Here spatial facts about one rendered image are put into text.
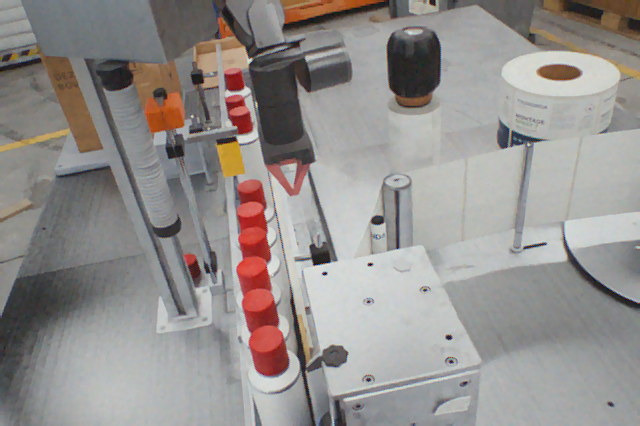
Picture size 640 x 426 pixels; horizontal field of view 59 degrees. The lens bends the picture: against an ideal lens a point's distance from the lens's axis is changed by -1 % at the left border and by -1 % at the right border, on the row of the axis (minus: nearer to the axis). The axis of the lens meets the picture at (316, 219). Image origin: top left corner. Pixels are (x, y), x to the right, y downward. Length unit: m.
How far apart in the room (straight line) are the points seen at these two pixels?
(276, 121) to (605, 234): 0.53
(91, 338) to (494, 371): 0.61
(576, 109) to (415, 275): 0.65
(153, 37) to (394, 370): 0.36
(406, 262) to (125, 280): 0.66
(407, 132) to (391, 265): 0.45
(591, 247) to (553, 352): 0.21
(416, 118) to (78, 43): 0.50
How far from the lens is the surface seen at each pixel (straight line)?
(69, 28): 0.64
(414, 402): 0.44
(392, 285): 0.47
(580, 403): 0.75
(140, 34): 0.57
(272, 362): 0.53
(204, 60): 1.92
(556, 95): 1.05
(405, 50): 0.87
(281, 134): 0.75
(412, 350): 0.43
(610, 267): 0.91
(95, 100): 0.74
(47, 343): 1.01
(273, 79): 0.72
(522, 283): 0.87
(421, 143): 0.93
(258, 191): 0.72
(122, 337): 0.96
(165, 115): 0.72
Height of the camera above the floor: 1.47
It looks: 37 degrees down
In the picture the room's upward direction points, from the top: 8 degrees counter-clockwise
